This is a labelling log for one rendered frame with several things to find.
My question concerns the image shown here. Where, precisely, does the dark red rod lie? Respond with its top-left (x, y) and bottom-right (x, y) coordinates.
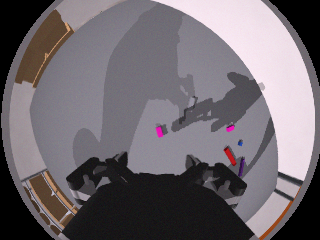
top-left (224, 148), bottom-right (237, 166)

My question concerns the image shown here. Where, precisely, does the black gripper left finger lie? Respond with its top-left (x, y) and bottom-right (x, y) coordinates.
top-left (66, 151), bottom-right (146, 205)

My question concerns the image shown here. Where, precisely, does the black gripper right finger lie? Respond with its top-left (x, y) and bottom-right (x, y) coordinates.
top-left (169, 154), bottom-right (247, 210)

